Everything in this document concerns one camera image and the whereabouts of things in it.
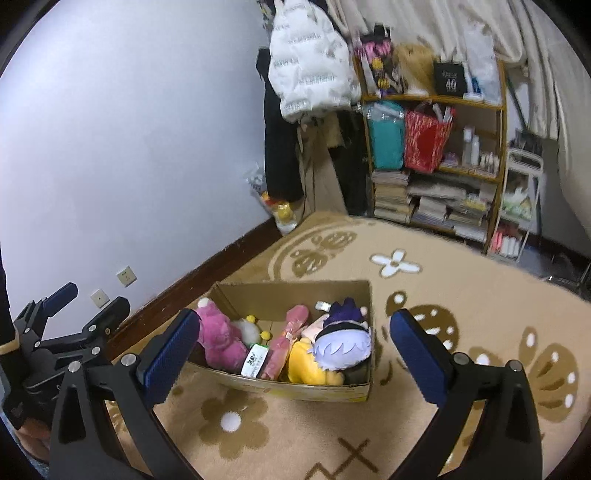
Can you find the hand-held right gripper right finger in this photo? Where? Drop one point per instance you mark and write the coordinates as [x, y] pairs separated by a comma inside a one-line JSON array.
[[418, 355]]

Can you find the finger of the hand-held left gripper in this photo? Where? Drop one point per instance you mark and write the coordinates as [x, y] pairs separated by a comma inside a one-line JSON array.
[[108, 316], [57, 297]]

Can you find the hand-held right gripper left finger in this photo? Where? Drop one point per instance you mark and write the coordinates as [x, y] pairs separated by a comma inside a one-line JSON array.
[[171, 355]]

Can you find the magenta plush bear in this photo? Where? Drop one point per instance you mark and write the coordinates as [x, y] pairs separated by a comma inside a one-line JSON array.
[[221, 341]]

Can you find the purple-haired plush doll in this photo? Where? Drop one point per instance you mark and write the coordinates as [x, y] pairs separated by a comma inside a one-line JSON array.
[[341, 350]]

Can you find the black tissue packet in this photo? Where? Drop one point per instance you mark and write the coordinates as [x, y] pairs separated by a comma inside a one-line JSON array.
[[254, 360]]

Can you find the pink plastic packet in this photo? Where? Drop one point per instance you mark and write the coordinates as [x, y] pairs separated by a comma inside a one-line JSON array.
[[281, 355]]

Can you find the yellow plush toy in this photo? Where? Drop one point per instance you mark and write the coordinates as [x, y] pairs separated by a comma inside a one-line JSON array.
[[302, 364]]

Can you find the printed cardboard box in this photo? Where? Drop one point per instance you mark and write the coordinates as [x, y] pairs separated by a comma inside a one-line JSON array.
[[295, 391]]

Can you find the person's left hand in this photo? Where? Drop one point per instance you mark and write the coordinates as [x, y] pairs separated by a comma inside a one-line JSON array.
[[32, 441]]

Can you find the person's dark clothing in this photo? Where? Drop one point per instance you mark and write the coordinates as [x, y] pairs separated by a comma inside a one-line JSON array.
[[5, 304]]

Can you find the white plush with yellow pompoms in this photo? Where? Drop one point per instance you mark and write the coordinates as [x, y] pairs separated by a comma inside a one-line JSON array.
[[244, 330]]

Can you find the beige patterned rug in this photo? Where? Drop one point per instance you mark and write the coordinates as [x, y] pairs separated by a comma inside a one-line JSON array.
[[461, 286]]

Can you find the pale pink pig plush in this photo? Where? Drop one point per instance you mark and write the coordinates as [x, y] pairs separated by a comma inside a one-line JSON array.
[[314, 330]]

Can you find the stack of books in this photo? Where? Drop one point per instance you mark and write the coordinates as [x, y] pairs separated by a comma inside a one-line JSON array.
[[429, 207]]

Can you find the clear plastic bag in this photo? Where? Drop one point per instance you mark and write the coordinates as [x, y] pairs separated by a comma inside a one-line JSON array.
[[258, 184]]

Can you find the brown cardboard sheet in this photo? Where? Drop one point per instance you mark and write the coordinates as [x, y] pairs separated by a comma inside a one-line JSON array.
[[323, 184]]

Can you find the white trolley cart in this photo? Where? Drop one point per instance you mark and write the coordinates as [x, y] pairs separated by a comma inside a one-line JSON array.
[[535, 184]]

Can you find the row of white bottles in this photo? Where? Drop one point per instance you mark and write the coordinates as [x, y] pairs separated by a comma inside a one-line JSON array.
[[480, 154]]

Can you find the red gift bag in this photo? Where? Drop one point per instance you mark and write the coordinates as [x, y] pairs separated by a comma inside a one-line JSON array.
[[427, 143]]

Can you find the teal bag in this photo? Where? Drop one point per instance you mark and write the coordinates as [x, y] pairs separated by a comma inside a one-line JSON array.
[[385, 138]]

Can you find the wooden shelf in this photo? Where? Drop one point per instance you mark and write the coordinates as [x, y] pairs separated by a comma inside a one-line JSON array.
[[461, 102]]

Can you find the black box with white print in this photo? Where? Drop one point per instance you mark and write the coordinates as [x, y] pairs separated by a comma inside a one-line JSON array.
[[449, 79]]

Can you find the blond furry plush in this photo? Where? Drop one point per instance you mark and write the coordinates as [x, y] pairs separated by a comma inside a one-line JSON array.
[[413, 67]]

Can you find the pink and black package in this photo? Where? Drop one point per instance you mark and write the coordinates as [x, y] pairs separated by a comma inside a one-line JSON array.
[[378, 64]]

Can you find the white plastic bag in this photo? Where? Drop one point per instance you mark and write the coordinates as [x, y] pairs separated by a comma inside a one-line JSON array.
[[482, 64]]

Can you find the white puffer jacket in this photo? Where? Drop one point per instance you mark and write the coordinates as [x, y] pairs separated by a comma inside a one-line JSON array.
[[309, 60]]

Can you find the white wall socket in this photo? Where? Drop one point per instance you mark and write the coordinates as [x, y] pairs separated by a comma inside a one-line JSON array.
[[125, 275], [99, 299]]

